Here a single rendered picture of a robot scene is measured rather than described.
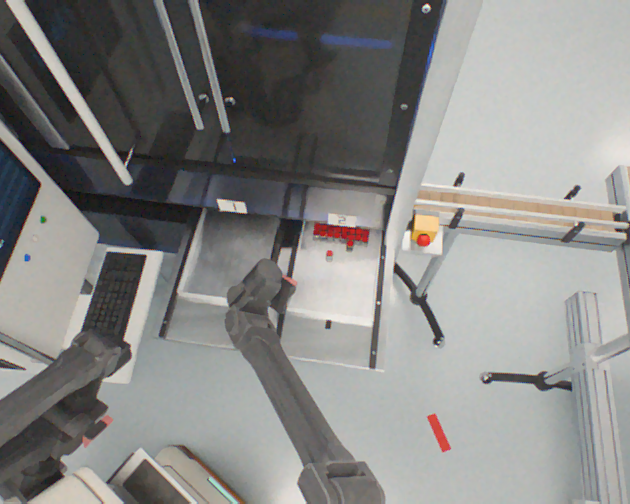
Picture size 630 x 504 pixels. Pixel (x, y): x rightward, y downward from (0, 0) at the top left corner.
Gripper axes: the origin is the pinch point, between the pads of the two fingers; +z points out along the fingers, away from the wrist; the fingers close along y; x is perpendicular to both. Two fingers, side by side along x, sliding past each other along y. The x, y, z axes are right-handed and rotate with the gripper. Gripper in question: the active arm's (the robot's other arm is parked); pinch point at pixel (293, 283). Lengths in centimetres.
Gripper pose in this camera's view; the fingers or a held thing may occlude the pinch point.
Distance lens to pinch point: 111.2
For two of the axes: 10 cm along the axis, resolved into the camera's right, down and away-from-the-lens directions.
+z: 5.7, -1.1, 8.2
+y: -7.5, -4.7, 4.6
